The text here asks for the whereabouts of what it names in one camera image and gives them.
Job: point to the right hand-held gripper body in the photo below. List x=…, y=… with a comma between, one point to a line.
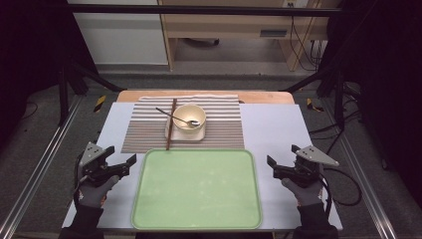
x=305, y=171

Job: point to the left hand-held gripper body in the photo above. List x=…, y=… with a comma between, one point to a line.
x=94, y=166

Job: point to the cream bowl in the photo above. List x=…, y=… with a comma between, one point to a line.
x=185, y=114

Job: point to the green tray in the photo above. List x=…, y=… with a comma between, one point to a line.
x=199, y=189

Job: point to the person's right hand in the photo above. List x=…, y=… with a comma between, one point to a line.
x=307, y=195

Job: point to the person's left hand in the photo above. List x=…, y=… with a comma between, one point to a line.
x=94, y=195

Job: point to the pale grey board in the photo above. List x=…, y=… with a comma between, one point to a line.
x=275, y=129

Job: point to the striped placemat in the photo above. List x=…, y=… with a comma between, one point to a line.
x=146, y=132

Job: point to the yellow black tape marker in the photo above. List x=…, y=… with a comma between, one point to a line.
x=312, y=104
x=100, y=103

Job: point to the cream square plate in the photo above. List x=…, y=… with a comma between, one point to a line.
x=185, y=136

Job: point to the black metal stand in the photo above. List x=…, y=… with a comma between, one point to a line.
x=63, y=96
x=338, y=99

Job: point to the metal spoon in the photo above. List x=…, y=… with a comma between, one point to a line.
x=175, y=117

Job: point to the white cabinet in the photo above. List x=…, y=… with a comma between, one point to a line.
x=126, y=40

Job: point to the dark curtain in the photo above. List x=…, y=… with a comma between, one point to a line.
x=388, y=66
x=30, y=49

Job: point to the wooden desk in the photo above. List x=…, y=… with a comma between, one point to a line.
x=232, y=23

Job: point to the aluminium rail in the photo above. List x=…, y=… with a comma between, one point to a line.
x=365, y=182
x=40, y=166

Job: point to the black frame bar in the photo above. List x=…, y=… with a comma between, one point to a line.
x=199, y=10

